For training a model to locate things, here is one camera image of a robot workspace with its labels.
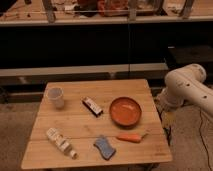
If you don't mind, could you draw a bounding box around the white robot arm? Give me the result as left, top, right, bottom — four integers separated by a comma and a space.
158, 64, 213, 118

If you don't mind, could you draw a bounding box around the white ceramic cup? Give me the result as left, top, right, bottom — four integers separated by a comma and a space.
46, 87, 65, 109

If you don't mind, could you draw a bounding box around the orange bowl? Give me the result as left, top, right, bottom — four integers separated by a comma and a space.
109, 97, 142, 127

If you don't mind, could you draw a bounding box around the orange carrot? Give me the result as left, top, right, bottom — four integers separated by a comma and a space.
117, 134, 146, 143

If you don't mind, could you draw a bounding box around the blue sponge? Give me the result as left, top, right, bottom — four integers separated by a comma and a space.
93, 135, 116, 160

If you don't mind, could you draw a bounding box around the white tube bottle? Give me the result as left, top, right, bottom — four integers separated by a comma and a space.
46, 128, 77, 159

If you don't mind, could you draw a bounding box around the black box on right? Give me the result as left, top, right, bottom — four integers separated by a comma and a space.
165, 45, 213, 74

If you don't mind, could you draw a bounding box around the long workbench shelf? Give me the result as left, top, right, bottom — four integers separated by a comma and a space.
0, 0, 213, 27

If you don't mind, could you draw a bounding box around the black cable on floor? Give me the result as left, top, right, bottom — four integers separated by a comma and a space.
198, 108, 213, 171

